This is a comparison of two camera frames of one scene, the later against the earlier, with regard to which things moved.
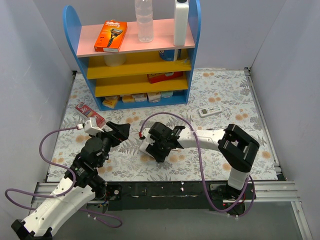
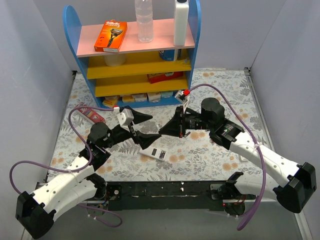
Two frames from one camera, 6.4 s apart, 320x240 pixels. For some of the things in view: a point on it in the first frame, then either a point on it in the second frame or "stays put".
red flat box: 154,78 stays put
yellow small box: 111,101 stays put
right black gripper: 155,147 -> 180,122
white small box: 140,97 stays put
